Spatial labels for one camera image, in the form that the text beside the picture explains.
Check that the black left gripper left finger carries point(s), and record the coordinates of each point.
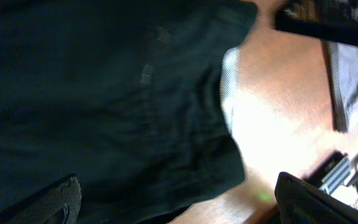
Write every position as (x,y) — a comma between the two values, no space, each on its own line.
(58,203)

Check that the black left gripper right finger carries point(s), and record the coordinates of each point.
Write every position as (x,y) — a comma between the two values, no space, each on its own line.
(301,203)

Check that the black shorts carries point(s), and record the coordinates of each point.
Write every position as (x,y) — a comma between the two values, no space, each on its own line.
(124,94)

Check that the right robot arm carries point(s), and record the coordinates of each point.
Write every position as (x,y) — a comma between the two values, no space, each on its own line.
(330,195)

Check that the grey shorts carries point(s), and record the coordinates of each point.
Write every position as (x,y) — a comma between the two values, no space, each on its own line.
(342,65)

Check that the aluminium frame rail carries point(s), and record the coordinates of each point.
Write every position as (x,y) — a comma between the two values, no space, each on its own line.
(331,173)

